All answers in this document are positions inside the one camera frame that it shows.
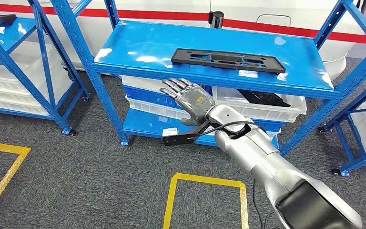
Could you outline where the yellow floor tape square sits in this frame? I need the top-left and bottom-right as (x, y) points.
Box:
(162, 172), (249, 229)
(0, 140), (31, 224)

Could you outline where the wrist camera with black bracket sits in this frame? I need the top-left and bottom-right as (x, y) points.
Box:
(162, 121), (211, 147)

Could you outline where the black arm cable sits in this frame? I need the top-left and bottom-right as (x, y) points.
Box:
(198, 121), (267, 137)

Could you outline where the blue plastic crate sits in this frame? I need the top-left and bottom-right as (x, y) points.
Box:
(123, 85), (216, 110)
(252, 119), (287, 134)

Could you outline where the black part in crate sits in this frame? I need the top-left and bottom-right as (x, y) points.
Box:
(236, 89), (292, 108)

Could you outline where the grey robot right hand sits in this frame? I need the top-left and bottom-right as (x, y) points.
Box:
(159, 77), (216, 127)

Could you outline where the black hanging cable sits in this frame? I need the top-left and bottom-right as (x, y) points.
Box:
(252, 177), (277, 229)

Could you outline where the blue metal shelf rack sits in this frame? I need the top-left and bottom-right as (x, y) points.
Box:
(317, 74), (366, 177)
(49, 0), (366, 157)
(0, 0), (91, 137)

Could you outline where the chrome stanchion post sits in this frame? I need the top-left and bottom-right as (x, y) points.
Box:
(208, 11), (225, 30)

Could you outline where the black plastic mounting plate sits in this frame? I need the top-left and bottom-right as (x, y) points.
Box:
(171, 48), (286, 74)

